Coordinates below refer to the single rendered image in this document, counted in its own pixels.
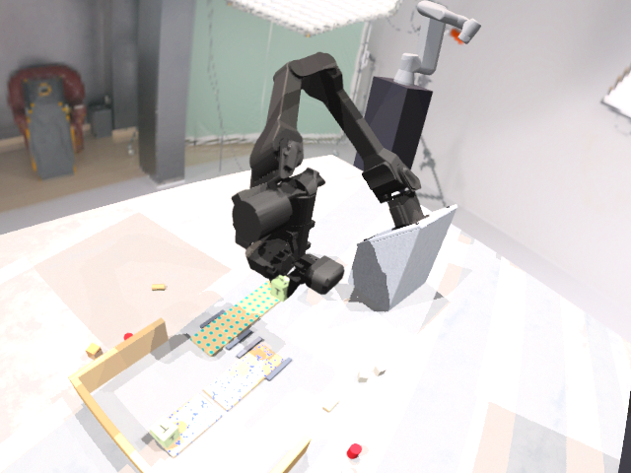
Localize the brown cube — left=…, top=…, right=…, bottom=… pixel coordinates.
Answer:
left=85, top=343, right=101, bottom=358

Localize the tan flat box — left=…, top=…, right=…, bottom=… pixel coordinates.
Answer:
left=66, top=313, right=313, bottom=473

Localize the pale green labelled cube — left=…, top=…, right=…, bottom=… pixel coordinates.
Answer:
left=270, top=275, right=289, bottom=302

